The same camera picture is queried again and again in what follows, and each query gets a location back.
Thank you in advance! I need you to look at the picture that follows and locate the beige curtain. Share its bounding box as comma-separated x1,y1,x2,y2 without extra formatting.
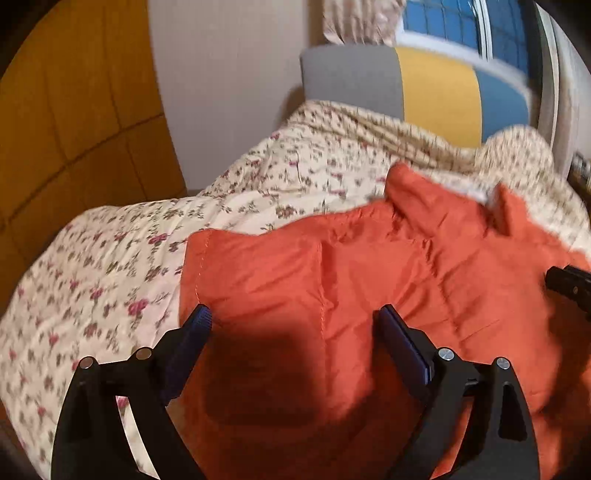
537,7,590,178
322,0,407,47

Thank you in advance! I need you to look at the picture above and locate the orange quilted down jacket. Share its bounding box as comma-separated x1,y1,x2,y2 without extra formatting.
179,165,590,479

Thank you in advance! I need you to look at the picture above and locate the right beige curtain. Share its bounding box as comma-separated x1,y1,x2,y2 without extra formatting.
537,7,590,178

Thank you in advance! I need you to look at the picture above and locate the floral quilt bedspread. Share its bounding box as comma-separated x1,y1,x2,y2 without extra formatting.
1,101,590,478

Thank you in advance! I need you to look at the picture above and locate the grey yellow blue headboard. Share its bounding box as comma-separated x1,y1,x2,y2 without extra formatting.
301,44,531,148

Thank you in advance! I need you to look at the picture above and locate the brown wooden wardrobe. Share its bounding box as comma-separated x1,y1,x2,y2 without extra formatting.
1,1,186,303

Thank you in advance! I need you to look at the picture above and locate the left beige curtain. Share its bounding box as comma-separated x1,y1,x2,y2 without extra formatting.
322,0,407,47

